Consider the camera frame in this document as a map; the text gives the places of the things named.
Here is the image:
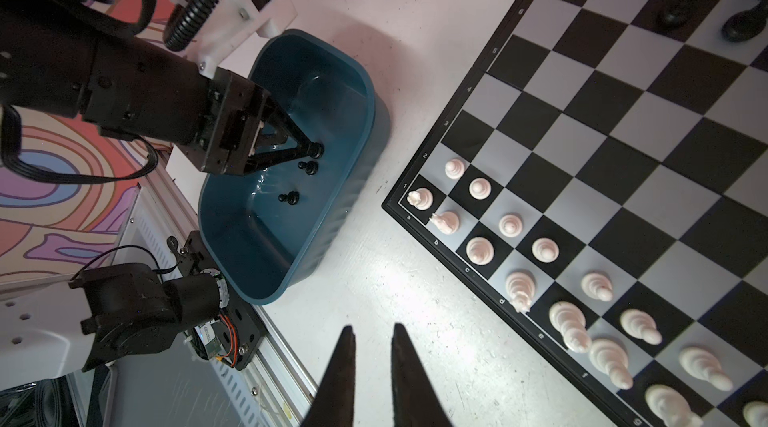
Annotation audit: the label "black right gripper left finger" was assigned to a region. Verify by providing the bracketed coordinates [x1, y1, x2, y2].
[301, 325, 356, 427]

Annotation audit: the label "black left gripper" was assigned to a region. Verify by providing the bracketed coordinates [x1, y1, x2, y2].
[179, 68, 318, 175]

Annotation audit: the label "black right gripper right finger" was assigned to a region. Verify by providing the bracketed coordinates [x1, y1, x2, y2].
[391, 323, 452, 427]

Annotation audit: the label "black pawn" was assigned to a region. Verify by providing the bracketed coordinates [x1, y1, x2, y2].
[307, 142, 324, 159]

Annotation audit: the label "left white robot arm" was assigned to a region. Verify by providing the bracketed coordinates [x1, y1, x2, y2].
[1, 0, 324, 389]

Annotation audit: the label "black pieces in teal tray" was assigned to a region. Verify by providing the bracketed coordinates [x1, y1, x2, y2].
[278, 160, 319, 206]

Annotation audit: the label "black white chess board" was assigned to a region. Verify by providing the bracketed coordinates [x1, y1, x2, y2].
[383, 0, 767, 426]

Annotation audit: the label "teal plastic tray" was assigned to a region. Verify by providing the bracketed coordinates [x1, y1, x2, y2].
[198, 29, 390, 305]

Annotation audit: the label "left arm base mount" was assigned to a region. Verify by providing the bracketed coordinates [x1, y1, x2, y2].
[166, 230, 267, 371]

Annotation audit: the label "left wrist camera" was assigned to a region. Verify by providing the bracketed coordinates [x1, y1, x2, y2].
[162, 0, 297, 78]

